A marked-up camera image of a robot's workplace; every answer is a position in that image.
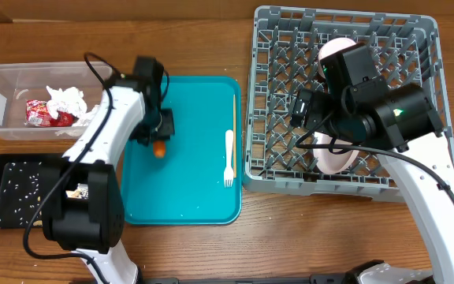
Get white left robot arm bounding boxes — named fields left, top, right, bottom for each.
left=31, top=56, right=175, bottom=283

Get grey dishwasher rack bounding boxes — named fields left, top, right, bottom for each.
left=243, top=6, right=453, bottom=202

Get clear plastic bin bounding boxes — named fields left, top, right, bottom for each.
left=0, top=62, right=102, bottom=140

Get orange carrot piece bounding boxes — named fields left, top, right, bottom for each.
left=153, top=140, right=166, bottom=159

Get pink bowl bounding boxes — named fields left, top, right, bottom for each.
left=318, top=37, right=356, bottom=78

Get black food waste tray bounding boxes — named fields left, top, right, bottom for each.
left=0, top=153, right=61, bottom=229

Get rice and peanut scraps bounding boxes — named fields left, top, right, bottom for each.
left=32, top=177, right=88, bottom=227

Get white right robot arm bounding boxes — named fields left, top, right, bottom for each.
left=291, top=39, right=454, bottom=283

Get white paper napkin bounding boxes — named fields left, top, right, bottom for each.
left=47, top=86, right=99, bottom=137

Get wooden chopstick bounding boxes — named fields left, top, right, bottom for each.
left=233, top=95, right=237, bottom=179

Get red snack wrapper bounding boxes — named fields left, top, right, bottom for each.
left=25, top=99, right=75, bottom=127

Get teal plastic tray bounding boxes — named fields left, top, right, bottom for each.
left=121, top=76, right=243, bottom=226

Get white plastic fork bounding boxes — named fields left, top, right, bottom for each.
left=224, top=129, right=234, bottom=188

